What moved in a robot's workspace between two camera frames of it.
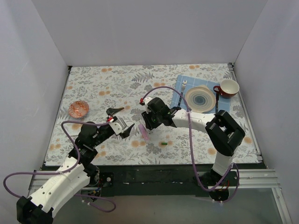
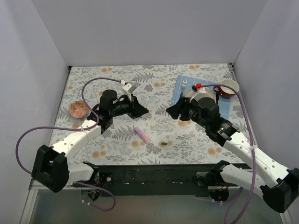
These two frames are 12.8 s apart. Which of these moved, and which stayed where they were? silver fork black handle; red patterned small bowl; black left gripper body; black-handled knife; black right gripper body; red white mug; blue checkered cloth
Moved: black left gripper body; black right gripper body
Stayed: black-handled knife; red white mug; red patterned small bowl; blue checkered cloth; silver fork black handle
